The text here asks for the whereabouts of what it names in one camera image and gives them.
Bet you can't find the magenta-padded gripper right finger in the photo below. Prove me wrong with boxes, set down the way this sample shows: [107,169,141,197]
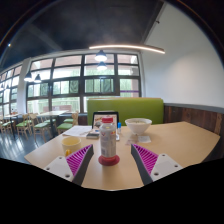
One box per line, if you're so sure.
[130,143,184,186]

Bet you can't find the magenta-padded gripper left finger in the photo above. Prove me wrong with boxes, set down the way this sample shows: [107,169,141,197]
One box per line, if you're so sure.
[43,143,95,187]

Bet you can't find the clear red-capped drink bottle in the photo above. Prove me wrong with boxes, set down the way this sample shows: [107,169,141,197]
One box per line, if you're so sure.
[99,116,118,160]

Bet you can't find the white paper sheets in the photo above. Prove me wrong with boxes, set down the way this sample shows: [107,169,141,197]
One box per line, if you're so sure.
[62,125,94,138]

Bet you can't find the small dark box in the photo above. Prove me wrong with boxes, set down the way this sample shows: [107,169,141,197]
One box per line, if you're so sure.
[85,131,101,140]

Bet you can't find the flat round red coaster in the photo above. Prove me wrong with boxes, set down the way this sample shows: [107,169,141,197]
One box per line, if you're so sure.
[97,154,121,167]

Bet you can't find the white bowl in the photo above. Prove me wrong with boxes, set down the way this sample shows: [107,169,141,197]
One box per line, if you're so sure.
[124,117,153,136]

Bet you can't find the wooden chairs with green seats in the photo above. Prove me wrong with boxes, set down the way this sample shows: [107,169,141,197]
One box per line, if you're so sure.
[0,111,80,141]

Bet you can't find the light wooden dining table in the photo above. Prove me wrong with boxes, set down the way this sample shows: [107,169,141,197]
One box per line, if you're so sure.
[35,110,68,134]

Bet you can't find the black tablet with stickers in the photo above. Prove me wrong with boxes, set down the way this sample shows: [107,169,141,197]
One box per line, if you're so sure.
[91,110,120,131]

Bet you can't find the green upholstered bench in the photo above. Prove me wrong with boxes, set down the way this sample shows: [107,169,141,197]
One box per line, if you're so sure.
[86,97,165,127]

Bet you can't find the black pendant lamps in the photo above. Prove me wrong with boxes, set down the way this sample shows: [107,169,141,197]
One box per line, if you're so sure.
[23,49,108,84]

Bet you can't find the curved linear ceiling light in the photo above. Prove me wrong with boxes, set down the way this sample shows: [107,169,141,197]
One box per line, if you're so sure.
[88,43,166,55]

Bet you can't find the cream mug with yellow handle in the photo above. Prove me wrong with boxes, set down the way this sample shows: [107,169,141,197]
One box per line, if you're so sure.
[61,136,83,158]

